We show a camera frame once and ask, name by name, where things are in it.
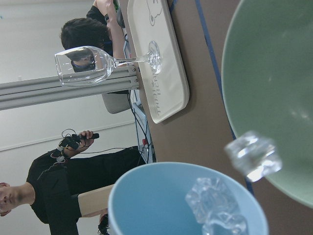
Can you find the seated person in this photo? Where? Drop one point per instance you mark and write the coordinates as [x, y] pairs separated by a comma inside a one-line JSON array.
[[99, 28]]

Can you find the falling clear ice cube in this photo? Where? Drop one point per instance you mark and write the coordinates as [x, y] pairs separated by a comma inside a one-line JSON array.
[[254, 156]]

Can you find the cream bear tray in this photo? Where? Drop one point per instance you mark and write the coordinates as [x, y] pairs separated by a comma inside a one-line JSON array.
[[167, 92]]

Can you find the light blue plastic cup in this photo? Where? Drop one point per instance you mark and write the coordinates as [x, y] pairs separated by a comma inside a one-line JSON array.
[[150, 200]]

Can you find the clear wine glass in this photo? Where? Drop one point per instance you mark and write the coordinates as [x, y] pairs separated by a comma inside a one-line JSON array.
[[89, 66]]

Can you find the aluminium frame post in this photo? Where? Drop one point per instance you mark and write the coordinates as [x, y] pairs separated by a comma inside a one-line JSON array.
[[49, 89]]

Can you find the ice cubes in cup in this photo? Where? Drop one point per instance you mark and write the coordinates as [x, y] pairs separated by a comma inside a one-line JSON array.
[[216, 208]]

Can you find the standing person in black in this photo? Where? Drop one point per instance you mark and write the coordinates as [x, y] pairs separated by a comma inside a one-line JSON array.
[[56, 178]]

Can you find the green ceramic bowl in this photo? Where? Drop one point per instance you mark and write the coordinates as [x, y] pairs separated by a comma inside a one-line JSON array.
[[267, 81]]

